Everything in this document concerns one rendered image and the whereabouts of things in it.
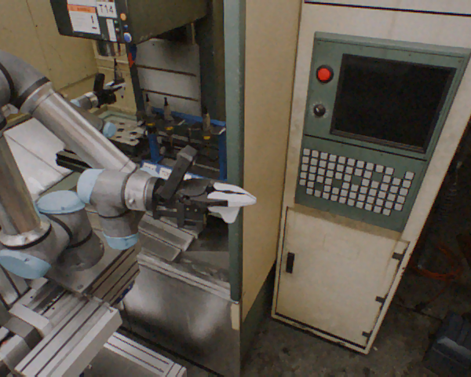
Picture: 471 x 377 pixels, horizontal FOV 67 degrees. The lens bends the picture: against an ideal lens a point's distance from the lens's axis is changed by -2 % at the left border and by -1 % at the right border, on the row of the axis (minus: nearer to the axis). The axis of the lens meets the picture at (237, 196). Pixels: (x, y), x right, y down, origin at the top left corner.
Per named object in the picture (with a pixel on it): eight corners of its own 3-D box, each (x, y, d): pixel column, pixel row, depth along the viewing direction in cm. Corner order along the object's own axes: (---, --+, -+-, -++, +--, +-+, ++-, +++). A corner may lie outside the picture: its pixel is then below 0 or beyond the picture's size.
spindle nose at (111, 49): (134, 49, 190) (129, 25, 183) (120, 58, 178) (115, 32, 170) (106, 48, 193) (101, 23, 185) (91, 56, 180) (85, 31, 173)
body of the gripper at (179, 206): (214, 212, 77) (162, 205, 79) (214, 176, 73) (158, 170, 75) (205, 232, 71) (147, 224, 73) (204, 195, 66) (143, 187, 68)
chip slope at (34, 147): (50, 209, 216) (35, 173, 200) (-22, 181, 238) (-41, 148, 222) (140, 143, 279) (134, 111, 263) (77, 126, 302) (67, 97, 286)
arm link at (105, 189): (99, 191, 82) (89, 159, 76) (144, 197, 80) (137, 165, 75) (80, 213, 75) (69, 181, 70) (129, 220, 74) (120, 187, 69)
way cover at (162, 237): (177, 276, 175) (173, 253, 166) (45, 223, 206) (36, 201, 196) (207, 237, 197) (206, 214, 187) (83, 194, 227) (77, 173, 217)
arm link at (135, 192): (139, 166, 75) (121, 184, 68) (159, 169, 75) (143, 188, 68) (143, 197, 79) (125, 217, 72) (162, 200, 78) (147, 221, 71)
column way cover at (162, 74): (200, 125, 242) (195, 45, 210) (143, 112, 257) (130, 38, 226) (203, 122, 245) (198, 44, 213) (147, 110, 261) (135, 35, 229)
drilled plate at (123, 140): (136, 152, 206) (134, 145, 203) (96, 142, 215) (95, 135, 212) (158, 135, 222) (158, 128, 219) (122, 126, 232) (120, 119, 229)
